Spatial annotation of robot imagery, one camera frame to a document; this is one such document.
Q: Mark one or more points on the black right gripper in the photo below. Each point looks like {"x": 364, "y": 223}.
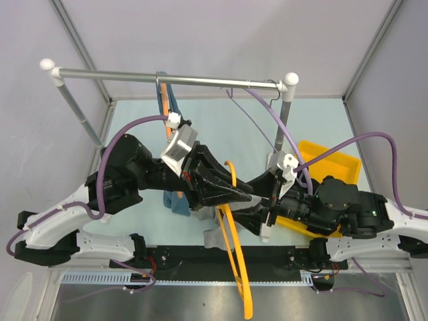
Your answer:
{"x": 266, "y": 185}

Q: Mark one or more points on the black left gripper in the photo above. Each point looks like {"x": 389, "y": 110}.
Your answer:
{"x": 198, "y": 190}

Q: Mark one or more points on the orange plastic hanger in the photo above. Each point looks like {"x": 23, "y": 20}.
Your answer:
{"x": 236, "y": 257}

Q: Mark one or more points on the grey tank top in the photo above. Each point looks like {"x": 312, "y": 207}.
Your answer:
{"x": 213, "y": 237}

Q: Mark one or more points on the purple plastic hanger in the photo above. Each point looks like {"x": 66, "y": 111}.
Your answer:
{"x": 283, "y": 129}

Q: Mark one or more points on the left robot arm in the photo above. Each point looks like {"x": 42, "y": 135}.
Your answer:
{"x": 127, "y": 168}

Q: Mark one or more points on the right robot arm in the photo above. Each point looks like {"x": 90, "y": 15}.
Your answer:
{"x": 343, "y": 221}

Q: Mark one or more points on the blue tank top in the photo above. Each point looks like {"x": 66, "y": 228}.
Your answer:
{"x": 170, "y": 198}

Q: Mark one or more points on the orange hanger with metal hook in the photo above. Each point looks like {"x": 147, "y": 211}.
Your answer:
{"x": 162, "y": 89}

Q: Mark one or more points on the yellow plastic bin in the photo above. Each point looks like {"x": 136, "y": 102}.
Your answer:
{"x": 339, "y": 165}

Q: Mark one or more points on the silver white clothes rack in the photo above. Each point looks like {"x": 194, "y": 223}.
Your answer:
{"x": 285, "y": 88}

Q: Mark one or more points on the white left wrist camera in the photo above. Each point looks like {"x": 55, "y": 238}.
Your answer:
{"x": 180, "y": 143}

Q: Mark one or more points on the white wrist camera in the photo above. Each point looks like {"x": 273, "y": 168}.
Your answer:
{"x": 285, "y": 164}
{"x": 180, "y": 143}

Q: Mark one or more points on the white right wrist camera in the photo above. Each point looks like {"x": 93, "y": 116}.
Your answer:
{"x": 285, "y": 164}

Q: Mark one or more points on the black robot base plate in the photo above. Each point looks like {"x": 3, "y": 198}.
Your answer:
{"x": 264, "y": 263}

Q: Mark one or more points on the white slotted cable duct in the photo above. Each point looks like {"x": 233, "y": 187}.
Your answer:
{"x": 123, "y": 278}

